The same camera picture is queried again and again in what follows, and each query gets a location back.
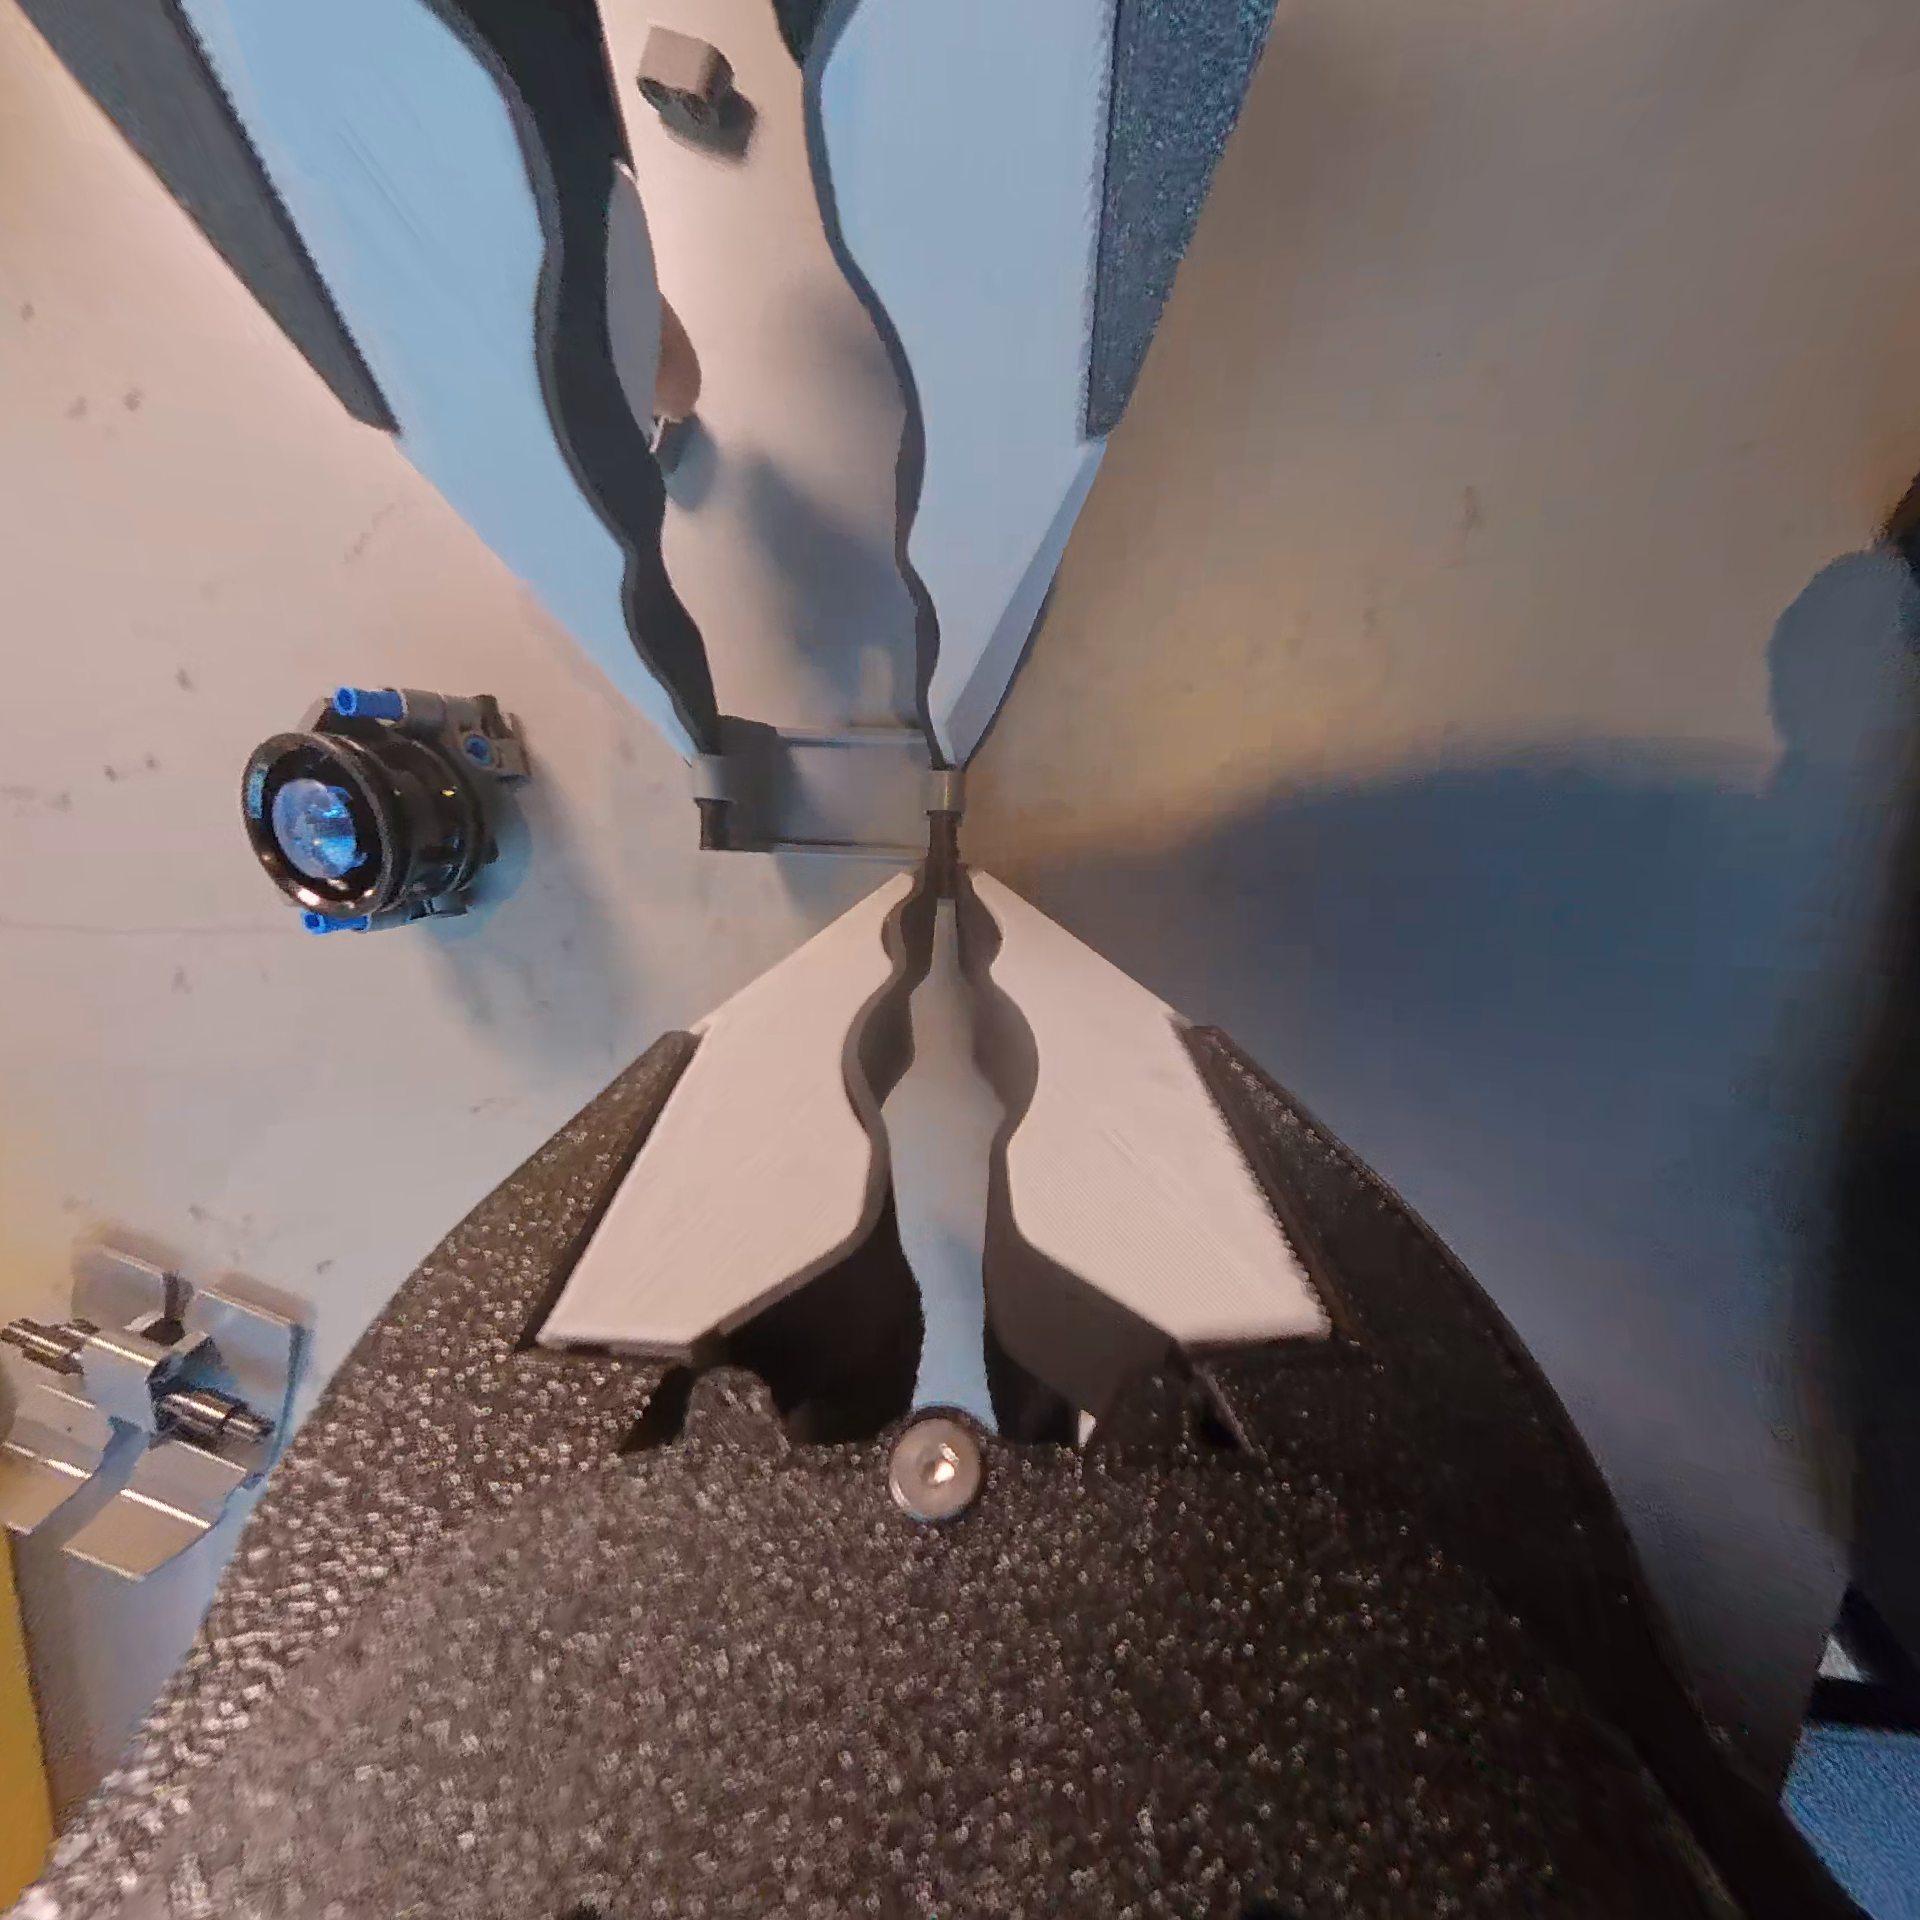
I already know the grey toy brick assembly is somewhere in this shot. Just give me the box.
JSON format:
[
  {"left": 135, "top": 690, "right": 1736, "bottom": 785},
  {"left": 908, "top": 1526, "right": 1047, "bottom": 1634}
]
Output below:
[{"left": 0, "top": 1229, "right": 308, "bottom": 1578}]

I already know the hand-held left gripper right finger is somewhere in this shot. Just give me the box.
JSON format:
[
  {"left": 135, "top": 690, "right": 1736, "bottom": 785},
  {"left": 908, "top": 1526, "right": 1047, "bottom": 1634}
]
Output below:
[{"left": 948, "top": 865, "right": 1335, "bottom": 1441}]

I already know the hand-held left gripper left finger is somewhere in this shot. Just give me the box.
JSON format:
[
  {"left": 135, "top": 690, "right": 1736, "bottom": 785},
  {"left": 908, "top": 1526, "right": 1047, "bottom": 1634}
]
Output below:
[{"left": 535, "top": 865, "right": 939, "bottom": 1441}]

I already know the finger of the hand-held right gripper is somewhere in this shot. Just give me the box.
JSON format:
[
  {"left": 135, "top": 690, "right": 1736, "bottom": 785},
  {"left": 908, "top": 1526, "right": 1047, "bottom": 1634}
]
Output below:
[
  {"left": 800, "top": 0, "right": 1124, "bottom": 777},
  {"left": 176, "top": 0, "right": 730, "bottom": 769}
]

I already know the black toy lens assembly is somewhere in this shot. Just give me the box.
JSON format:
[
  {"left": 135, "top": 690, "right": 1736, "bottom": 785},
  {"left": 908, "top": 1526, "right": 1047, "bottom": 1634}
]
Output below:
[{"left": 240, "top": 681, "right": 528, "bottom": 938}]

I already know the grey curved toy panel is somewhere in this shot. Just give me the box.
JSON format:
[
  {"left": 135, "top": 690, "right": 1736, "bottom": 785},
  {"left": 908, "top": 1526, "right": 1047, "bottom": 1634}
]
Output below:
[{"left": 690, "top": 717, "right": 963, "bottom": 857}]

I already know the yellow storage bin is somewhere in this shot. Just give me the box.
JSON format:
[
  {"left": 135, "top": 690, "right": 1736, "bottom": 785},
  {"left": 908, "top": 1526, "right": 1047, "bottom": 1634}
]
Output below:
[{"left": 0, "top": 1529, "right": 60, "bottom": 1876}]

